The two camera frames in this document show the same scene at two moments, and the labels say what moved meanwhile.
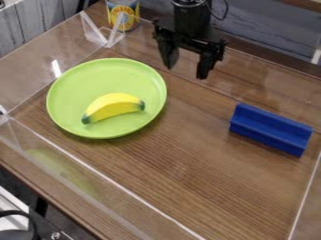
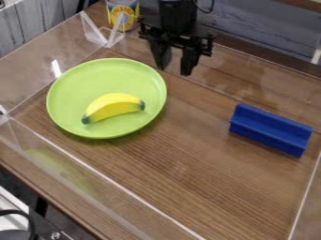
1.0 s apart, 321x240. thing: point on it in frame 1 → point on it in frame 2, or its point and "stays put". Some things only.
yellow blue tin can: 124,14 stays put
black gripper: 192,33 → 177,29
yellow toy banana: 110,105 stays put
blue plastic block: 271,128 stays put
